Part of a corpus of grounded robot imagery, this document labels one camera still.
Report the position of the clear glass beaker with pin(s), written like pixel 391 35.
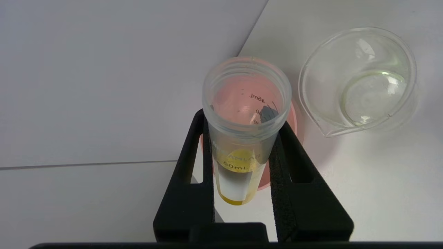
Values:
pixel 360 86

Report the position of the test tube with yellow pigment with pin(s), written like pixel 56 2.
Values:
pixel 238 180

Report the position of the pink bowl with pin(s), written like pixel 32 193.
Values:
pixel 294 121

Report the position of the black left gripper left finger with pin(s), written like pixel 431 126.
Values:
pixel 183 207

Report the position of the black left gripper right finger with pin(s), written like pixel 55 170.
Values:
pixel 311 211

